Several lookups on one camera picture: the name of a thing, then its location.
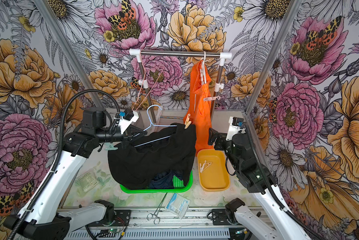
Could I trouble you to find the navy blue shorts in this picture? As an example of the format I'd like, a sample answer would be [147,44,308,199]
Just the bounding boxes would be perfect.
[148,170,183,189]

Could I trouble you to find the metal surgical scissors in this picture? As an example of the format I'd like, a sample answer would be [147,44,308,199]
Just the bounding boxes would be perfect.
[147,193,168,225]

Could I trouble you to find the blue hanger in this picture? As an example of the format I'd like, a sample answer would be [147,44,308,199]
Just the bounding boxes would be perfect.
[134,105,175,148]

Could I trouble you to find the pink hanger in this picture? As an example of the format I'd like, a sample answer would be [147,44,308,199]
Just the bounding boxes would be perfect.
[131,56,164,110]

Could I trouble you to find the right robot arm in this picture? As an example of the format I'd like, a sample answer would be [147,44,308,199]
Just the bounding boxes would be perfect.
[208,129,310,240]

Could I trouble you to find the pink clothespin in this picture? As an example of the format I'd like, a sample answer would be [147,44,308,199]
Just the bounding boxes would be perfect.
[203,96,220,101]

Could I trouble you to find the white hanger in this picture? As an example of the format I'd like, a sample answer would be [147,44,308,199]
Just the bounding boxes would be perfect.
[200,51,207,85]

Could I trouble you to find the green plastic basket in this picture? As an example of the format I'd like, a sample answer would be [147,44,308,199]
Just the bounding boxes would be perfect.
[120,172,193,194]

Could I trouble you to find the surgical mask packet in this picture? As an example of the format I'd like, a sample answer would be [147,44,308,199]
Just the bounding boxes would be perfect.
[165,193,190,219]

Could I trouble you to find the yellow clothespin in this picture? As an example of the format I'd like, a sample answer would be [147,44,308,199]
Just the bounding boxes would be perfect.
[184,114,191,129]

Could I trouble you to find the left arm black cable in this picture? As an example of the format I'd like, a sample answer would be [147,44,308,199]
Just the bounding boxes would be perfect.
[7,89,121,240]

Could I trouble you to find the white clothespin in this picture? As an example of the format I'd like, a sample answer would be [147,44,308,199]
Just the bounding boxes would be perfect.
[199,160,212,173]

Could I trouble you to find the orange shorts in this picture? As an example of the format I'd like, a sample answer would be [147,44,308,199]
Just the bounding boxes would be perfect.
[183,61,212,152]

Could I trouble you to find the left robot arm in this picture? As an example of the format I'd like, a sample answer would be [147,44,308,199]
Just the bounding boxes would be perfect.
[4,108,146,240]

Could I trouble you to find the green clothespin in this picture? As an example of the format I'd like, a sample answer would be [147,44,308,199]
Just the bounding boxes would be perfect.
[104,143,118,151]

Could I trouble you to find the yellow plastic tray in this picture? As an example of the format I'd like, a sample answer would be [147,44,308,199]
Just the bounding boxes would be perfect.
[197,149,230,192]

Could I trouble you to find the black shorts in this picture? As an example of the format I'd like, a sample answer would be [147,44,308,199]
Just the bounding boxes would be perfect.
[108,123,196,190]

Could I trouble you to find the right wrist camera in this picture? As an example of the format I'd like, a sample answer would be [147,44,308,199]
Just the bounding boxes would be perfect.
[226,117,246,141]

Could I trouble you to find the clothes rack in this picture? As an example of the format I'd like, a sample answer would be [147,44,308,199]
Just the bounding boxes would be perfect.
[129,49,232,119]

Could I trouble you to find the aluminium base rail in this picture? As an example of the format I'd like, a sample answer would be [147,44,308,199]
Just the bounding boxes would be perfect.
[65,206,285,240]

